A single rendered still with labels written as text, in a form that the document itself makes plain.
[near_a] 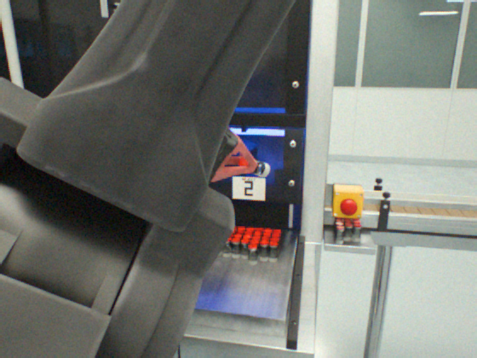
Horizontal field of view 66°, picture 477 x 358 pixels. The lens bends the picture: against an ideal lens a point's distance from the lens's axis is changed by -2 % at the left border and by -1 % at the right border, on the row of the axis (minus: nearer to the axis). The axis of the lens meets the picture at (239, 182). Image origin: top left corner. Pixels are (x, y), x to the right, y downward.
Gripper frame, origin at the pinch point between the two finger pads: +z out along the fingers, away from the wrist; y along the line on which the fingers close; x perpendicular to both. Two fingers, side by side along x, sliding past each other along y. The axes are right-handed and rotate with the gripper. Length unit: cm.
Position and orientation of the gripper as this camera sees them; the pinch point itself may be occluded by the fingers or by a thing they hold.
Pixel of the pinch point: (247, 162)
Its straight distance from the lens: 53.3
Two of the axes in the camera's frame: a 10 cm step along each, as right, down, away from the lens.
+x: -5.6, 7.8, 2.8
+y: -4.5, -5.7, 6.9
